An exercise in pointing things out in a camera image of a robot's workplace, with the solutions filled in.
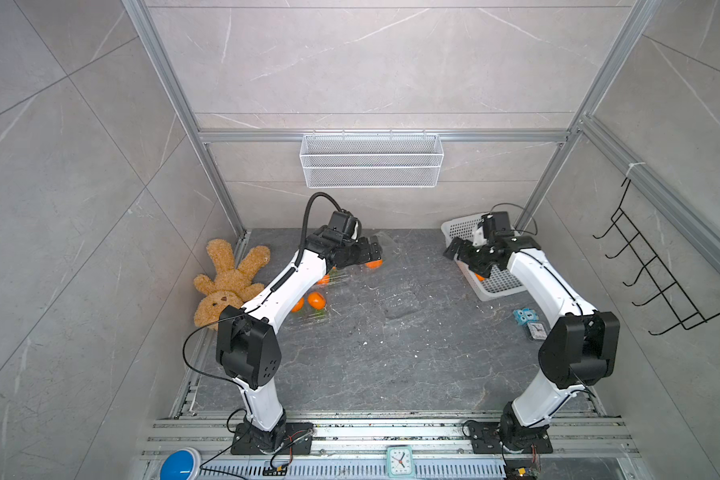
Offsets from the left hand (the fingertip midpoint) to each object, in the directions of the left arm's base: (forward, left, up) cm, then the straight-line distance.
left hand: (373, 248), depth 85 cm
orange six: (+1, +16, -17) cm, 24 cm away
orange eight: (-7, +18, -17) cm, 26 cm away
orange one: (-9, -30, -4) cm, 31 cm away
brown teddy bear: (-2, +46, -15) cm, 49 cm away
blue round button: (-48, +47, -20) cm, 70 cm away
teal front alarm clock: (-50, -4, -20) cm, 54 cm away
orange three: (+7, 0, -16) cm, 17 cm away
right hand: (0, -26, -5) cm, 27 cm away
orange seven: (-8, +24, -17) cm, 31 cm away
